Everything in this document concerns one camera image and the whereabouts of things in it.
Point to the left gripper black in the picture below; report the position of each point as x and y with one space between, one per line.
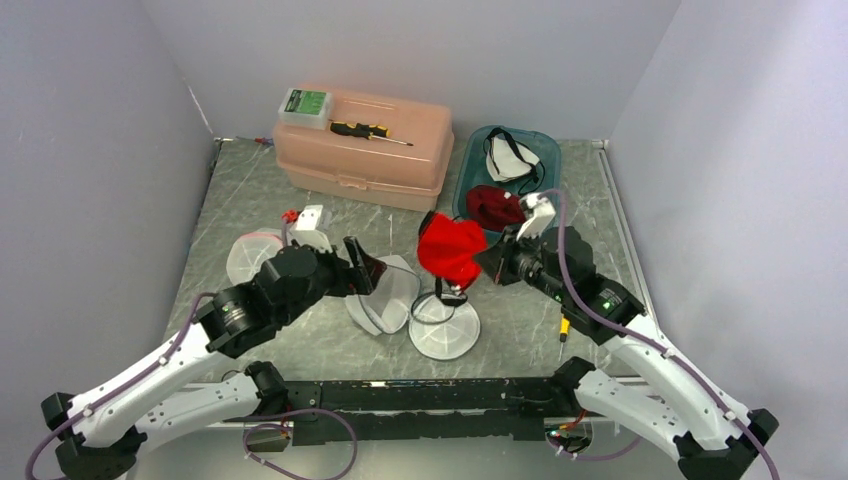
349 280

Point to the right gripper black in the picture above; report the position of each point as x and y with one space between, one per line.
497 261

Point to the bright red bra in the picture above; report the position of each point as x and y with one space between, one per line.
446 249

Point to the white mesh laundry bag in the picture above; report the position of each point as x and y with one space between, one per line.
441 324

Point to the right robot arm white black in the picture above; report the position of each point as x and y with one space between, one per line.
707 433

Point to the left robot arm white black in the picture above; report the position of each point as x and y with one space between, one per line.
100 434

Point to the dark red bra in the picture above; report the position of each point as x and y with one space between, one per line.
493 208

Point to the white black-trimmed bra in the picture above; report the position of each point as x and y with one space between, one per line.
512 163

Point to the pink-trimmed mesh laundry bag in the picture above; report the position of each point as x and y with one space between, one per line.
250 251

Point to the yellow black screwdriver on table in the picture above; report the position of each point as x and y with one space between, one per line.
564 330

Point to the black yellow screwdriver on toolbox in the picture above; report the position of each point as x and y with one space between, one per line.
364 131

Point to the clear green-label screw box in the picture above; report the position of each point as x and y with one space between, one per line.
306 108

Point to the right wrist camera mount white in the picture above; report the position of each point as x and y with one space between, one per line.
539 212

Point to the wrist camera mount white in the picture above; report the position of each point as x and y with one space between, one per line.
539 212
307 228

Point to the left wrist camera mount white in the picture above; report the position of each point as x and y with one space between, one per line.
307 228

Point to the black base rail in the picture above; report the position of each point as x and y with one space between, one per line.
320 412

